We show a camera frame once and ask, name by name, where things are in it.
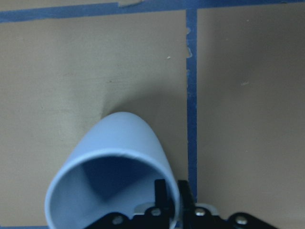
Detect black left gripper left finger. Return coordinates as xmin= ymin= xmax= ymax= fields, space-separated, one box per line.
xmin=100 ymin=179 xmax=174 ymax=229

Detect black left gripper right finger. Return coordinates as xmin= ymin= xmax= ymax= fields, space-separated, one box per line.
xmin=178 ymin=180 xmax=276 ymax=229

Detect light blue plastic cup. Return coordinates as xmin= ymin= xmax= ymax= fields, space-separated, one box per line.
xmin=44 ymin=112 xmax=180 ymax=229

